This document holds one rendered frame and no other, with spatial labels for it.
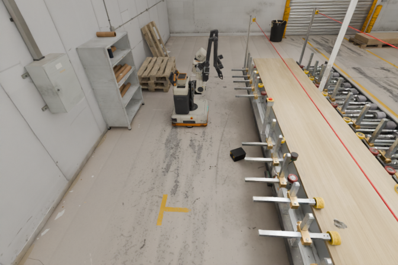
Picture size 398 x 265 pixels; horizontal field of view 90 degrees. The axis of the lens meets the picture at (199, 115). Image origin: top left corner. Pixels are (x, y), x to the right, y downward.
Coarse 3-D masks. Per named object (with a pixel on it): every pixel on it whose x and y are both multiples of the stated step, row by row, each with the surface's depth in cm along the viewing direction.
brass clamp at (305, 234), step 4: (296, 224) 140; (300, 228) 136; (300, 232) 135; (304, 232) 134; (308, 232) 134; (304, 236) 132; (308, 236) 132; (304, 240) 130; (304, 244) 132; (308, 244) 131
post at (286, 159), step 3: (288, 153) 166; (285, 156) 167; (288, 156) 164; (285, 159) 167; (288, 159) 166; (285, 162) 169; (288, 162) 168; (282, 165) 175; (285, 165) 171; (282, 168) 175; (285, 168) 173; (282, 171) 176; (285, 171) 176; (279, 174) 183; (282, 174) 179; (279, 186) 189
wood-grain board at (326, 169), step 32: (256, 64) 380; (288, 64) 376; (288, 96) 285; (320, 96) 283; (288, 128) 230; (320, 128) 228; (320, 160) 191; (352, 160) 190; (320, 192) 165; (352, 192) 164; (384, 192) 163; (320, 224) 145; (352, 224) 144; (384, 224) 143; (352, 256) 128; (384, 256) 128
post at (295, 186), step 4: (296, 184) 147; (292, 188) 152; (296, 188) 149; (292, 192) 152; (296, 192) 152; (284, 204) 168; (288, 204) 162; (284, 208) 168; (288, 208) 166; (284, 212) 170
